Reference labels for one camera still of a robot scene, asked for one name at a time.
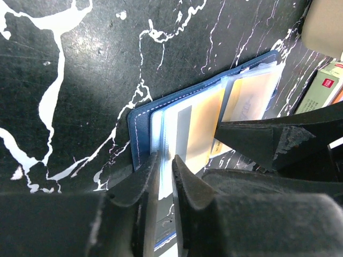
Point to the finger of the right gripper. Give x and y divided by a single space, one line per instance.
279 142
230 181

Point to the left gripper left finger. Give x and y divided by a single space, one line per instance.
120 222

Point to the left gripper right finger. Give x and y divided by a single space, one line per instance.
209 223

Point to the beige oval card tray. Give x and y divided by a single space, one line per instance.
322 28

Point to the white small carton box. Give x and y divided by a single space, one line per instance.
325 89

